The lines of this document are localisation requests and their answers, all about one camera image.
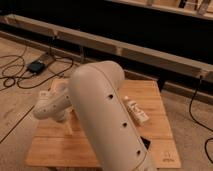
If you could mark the long wooden frame beam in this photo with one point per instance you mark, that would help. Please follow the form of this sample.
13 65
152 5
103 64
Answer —
137 53

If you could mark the black power adapter box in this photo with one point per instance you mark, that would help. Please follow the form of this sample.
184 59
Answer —
36 67

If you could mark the wooden bamboo board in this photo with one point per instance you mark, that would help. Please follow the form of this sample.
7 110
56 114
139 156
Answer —
52 147

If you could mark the white tube bottle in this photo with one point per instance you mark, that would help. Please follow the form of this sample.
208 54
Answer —
135 111

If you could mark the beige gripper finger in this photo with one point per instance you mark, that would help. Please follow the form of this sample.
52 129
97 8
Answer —
68 127

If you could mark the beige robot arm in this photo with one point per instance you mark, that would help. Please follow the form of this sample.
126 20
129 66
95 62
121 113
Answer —
92 91

